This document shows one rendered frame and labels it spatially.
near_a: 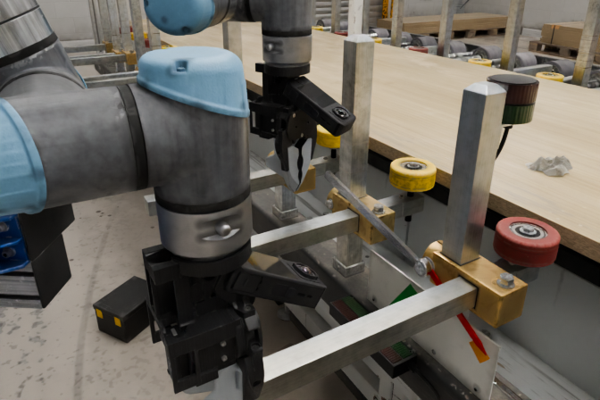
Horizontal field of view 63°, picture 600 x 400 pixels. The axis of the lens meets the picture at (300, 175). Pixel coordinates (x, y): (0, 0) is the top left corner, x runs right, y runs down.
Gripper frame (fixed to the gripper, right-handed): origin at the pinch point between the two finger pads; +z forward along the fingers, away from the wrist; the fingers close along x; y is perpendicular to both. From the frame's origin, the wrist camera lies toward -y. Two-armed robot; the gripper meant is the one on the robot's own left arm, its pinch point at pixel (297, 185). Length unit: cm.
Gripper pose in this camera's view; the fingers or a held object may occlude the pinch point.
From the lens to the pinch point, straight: 82.3
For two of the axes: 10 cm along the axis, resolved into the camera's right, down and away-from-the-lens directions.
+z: 0.0, 9.2, 4.0
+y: -7.8, -2.5, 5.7
